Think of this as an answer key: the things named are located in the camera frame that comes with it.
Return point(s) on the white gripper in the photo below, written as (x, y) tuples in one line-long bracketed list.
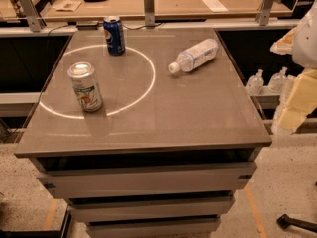
[(306, 42)]

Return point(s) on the clear plastic bottle blue label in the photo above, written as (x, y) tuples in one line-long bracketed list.
[(194, 57)]

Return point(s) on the right clear pump bottle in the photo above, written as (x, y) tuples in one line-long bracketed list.
[(277, 81)]

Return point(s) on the clear pump bottle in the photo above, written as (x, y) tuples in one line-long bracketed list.
[(277, 81), (255, 83)]

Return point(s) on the left clear pump bottle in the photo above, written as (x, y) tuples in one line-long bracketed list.
[(255, 83)]

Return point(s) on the white paper sheet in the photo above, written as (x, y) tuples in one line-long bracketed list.
[(215, 6)]

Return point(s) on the black chair base leg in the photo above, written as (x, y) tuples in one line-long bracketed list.
[(285, 221)]

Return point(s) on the blue Pepsi can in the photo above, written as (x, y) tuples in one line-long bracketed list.
[(114, 36)]

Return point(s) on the silver green soda can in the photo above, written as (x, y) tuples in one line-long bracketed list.
[(85, 86)]

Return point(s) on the small paper card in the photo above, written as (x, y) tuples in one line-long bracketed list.
[(67, 5)]

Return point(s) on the middle metal bracket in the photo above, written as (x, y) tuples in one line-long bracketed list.
[(149, 9)]

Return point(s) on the left metal bracket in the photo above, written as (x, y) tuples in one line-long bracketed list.
[(29, 15)]

